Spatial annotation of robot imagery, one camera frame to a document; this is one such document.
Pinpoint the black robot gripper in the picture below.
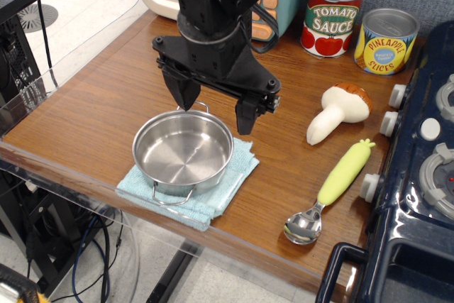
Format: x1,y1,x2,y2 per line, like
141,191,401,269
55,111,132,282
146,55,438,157
152,11,281,136

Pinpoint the spoon with green handle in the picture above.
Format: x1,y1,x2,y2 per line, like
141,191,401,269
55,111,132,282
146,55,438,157
284,138,375,245

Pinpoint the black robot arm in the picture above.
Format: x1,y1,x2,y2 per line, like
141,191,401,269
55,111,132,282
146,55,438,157
153,0,281,135

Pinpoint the stainless steel pot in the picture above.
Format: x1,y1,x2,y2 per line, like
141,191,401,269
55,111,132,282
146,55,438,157
132,101,234,206

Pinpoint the light blue cloth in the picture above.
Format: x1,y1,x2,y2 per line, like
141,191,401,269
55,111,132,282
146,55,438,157
116,138,260,231

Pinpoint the toy mushroom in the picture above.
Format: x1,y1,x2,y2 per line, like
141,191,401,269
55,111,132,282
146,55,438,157
306,82,372,145

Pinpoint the tomato sauce can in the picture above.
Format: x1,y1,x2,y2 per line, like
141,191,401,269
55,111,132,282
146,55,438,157
301,0,362,57

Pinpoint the pineapple slices can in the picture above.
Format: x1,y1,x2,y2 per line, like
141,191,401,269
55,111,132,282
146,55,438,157
354,8,420,76

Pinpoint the clear acrylic table guard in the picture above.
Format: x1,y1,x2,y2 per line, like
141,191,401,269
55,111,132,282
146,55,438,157
1,12,328,287

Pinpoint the dark blue toy stove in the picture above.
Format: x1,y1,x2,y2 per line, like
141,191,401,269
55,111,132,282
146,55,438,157
316,21,453,302

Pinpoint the blue floor cable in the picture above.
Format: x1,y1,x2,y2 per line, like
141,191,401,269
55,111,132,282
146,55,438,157
72,216,111,303

